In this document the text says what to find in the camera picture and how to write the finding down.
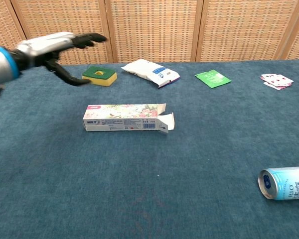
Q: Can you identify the green yellow sponge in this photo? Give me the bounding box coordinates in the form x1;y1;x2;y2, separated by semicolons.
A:
81;65;118;88

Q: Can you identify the floral white box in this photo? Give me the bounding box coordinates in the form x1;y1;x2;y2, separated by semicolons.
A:
83;103;175;134

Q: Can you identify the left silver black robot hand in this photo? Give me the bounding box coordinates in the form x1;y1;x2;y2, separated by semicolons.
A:
11;31;108;87

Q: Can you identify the teal felt table mat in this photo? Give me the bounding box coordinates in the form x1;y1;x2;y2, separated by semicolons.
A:
0;59;299;239

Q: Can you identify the white wet wipes pack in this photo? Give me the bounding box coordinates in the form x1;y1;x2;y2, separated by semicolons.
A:
121;59;181;89

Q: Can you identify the light blue drink can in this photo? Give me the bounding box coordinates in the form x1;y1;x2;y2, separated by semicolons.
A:
258;166;299;201

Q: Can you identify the green sachet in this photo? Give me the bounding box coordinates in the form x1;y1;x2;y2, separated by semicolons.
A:
194;70;232;89

